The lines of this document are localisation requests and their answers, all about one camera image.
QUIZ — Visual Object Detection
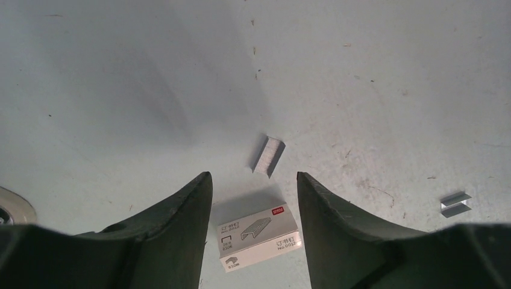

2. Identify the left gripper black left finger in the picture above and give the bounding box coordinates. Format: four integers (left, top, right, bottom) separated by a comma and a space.
1, 172, 213, 288

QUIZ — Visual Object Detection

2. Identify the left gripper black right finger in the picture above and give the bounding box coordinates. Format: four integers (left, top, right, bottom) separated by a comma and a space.
297, 172, 510, 288

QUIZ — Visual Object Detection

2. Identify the white staple box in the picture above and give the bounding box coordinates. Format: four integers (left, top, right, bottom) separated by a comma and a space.
217, 204, 303, 272

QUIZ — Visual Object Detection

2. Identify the metal staple strip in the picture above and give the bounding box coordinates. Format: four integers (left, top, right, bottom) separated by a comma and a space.
250, 135, 286, 178
440, 191, 472, 218

